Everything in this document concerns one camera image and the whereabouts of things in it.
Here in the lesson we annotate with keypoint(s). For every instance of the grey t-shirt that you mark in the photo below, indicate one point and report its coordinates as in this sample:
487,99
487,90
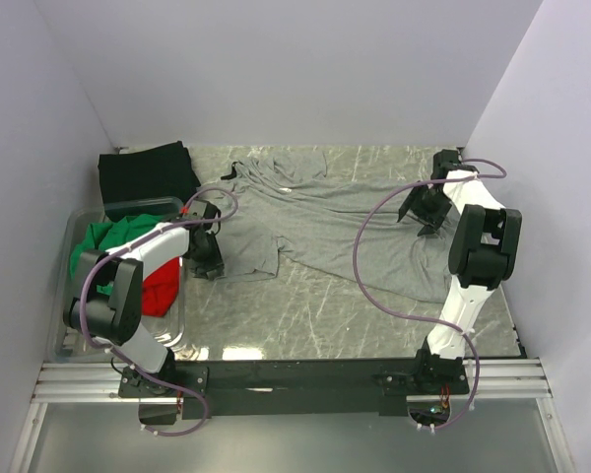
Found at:
287,205

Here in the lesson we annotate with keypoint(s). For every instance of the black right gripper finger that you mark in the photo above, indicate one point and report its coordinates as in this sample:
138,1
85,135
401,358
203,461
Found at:
407,204
427,230

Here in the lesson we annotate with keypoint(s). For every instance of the red t-shirt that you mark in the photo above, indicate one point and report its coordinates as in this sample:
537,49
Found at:
160,289

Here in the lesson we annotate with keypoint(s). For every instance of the aluminium rail frame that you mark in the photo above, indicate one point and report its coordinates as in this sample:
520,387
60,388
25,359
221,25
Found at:
99,383

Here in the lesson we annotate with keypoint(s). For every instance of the clear plastic bin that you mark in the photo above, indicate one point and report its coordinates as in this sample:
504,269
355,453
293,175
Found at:
67,345

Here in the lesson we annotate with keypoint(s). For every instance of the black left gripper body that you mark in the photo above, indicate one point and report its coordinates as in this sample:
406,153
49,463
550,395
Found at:
209,252

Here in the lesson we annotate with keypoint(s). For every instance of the folded black t-shirt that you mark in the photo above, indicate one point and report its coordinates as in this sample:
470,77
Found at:
146,181

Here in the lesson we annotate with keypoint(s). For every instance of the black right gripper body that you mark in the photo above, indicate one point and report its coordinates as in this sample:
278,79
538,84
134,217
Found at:
430,207

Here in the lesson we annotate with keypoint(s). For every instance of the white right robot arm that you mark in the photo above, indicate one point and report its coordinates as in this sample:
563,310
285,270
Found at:
482,255

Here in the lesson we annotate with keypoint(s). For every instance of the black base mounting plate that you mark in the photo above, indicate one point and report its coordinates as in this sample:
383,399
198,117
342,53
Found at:
242,388

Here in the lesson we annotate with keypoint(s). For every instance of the green t-shirt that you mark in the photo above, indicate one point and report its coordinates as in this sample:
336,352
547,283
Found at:
106,235

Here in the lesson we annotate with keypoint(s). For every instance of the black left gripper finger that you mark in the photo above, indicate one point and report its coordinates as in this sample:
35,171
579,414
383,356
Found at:
197,266
212,273

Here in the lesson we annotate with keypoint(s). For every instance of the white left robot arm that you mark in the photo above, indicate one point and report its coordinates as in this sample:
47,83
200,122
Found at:
134,260

